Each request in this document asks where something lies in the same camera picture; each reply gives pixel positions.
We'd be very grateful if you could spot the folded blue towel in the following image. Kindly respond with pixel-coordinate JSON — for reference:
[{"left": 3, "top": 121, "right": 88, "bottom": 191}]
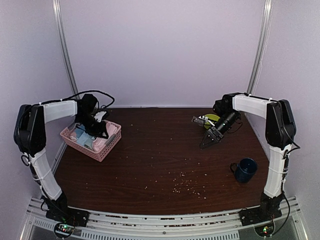
[{"left": 74, "top": 127, "right": 88, "bottom": 146}]

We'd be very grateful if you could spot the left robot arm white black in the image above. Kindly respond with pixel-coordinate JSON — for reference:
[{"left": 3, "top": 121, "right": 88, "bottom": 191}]
[{"left": 13, "top": 90, "right": 109, "bottom": 222}]

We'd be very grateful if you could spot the pink plastic basket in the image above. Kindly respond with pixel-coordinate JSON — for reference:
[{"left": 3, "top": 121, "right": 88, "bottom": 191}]
[{"left": 60, "top": 120, "right": 122, "bottom": 162}]

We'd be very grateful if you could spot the front aluminium rail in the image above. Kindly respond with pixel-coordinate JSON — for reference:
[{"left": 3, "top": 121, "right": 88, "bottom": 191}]
[{"left": 18, "top": 197, "right": 310, "bottom": 240}]

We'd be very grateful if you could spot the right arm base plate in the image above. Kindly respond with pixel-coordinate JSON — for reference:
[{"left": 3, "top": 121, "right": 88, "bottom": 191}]
[{"left": 238, "top": 206, "right": 282, "bottom": 227}]

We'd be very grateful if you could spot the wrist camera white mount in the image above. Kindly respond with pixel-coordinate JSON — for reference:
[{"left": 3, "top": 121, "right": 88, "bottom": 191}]
[
  {"left": 191, "top": 115, "right": 214, "bottom": 127},
  {"left": 94, "top": 111, "right": 110, "bottom": 123}
]

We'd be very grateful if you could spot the round circuit board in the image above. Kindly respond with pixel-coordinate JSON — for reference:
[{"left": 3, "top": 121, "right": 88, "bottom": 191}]
[
  {"left": 254, "top": 222, "right": 275, "bottom": 238},
  {"left": 53, "top": 222, "right": 75, "bottom": 238}
]

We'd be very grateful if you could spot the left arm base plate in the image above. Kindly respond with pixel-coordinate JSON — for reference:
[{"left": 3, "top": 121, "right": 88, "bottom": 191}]
[{"left": 45, "top": 208, "right": 90, "bottom": 227}]

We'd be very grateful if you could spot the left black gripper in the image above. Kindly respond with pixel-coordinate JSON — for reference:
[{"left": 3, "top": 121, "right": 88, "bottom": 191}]
[{"left": 75, "top": 112, "right": 109, "bottom": 139}]

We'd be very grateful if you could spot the yellow-green bowl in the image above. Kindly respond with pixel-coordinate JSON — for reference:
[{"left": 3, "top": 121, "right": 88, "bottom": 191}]
[{"left": 204, "top": 113, "right": 220, "bottom": 129}]

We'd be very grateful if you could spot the green towel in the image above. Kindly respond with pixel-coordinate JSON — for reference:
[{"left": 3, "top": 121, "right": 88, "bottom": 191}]
[{"left": 83, "top": 136, "right": 96, "bottom": 151}]

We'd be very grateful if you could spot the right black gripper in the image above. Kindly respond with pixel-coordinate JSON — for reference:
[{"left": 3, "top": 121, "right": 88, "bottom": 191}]
[{"left": 201, "top": 110, "right": 240, "bottom": 149}]

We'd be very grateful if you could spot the left round circuit board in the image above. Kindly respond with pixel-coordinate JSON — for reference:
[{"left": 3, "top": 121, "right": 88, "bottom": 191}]
[{"left": 53, "top": 222, "right": 75, "bottom": 238}]

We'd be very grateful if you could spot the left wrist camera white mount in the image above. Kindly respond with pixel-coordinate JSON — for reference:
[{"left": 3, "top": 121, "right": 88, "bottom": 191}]
[{"left": 94, "top": 111, "right": 110, "bottom": 123}]

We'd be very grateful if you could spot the right round circuit board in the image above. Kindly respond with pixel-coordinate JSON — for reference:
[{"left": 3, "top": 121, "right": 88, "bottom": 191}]
[{"left": 254, "top": 222, "right": 275, "bottom": 238}]

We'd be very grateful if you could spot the right aluminium frame post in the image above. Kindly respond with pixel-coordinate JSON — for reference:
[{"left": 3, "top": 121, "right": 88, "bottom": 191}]
[{"left": 246, "top": 0, "right": 273, "bottom": 94}]

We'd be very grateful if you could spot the left aluminium frame post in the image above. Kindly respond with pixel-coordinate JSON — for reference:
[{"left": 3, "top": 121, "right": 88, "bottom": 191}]
[{"left": 52, "top": 0, "right": 78, "bottom": 94}]

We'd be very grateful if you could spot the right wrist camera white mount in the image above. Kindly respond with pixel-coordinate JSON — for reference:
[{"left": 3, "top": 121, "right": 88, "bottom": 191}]
[{"left": 191, "top": 115, "right": 214, "bottom": 127}]

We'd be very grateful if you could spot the aluminium frame post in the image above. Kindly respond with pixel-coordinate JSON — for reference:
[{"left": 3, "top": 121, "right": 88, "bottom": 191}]
[
  {"left": 52, "top": 0, "right": 78, "bottom": 94},
  {"left": 246, "top": 0, "right": 273, "bottom": 94}
]

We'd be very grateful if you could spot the pink towel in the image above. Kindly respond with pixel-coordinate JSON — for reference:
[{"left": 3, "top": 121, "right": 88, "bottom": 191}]
[{"left": 69, "top": 122, "right": 118, "bottom": 153}]

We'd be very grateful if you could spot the dark blue mug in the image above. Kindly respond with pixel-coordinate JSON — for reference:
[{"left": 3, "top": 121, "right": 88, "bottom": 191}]
[{"left": 229, "top": 157, "right": 258, "bottom": 184}]

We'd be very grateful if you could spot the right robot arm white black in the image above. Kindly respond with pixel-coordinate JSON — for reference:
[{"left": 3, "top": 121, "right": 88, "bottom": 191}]
[{"left": 192, "top": 92, "right": 297, "bottom": 221}]

